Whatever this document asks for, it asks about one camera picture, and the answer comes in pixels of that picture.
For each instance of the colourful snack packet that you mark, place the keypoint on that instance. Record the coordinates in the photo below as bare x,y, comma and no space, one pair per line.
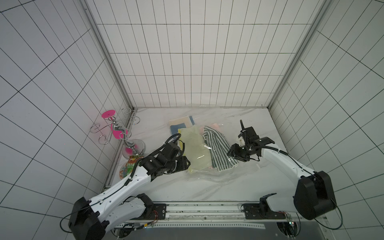
128,166

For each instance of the pink towel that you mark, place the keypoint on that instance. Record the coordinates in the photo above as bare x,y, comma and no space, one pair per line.
216,127

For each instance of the clear plastic vacuum bag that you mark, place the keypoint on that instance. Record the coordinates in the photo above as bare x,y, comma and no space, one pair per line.
230,122

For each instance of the aluminium mounting rail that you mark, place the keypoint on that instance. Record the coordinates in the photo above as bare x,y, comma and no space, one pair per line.
226,215

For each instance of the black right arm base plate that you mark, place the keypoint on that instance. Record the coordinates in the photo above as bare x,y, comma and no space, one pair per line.
261,210

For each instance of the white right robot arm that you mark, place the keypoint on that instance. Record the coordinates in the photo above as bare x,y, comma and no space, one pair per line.
312,194

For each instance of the blue and beige towel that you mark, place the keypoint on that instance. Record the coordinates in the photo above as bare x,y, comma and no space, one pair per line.
184,122

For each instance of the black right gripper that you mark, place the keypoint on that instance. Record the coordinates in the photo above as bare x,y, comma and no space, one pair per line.
237,151

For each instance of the pale yellow towel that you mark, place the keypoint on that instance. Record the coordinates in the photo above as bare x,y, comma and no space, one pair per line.
196,150

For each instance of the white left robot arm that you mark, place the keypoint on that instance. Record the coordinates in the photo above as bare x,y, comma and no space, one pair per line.
91,219

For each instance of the green white striped towel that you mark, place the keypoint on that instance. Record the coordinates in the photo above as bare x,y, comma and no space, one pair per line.
219,147

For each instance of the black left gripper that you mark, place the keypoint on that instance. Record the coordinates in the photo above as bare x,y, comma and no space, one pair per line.
182,161

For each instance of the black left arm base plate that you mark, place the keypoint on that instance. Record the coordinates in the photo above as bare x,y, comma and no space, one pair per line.
151,211

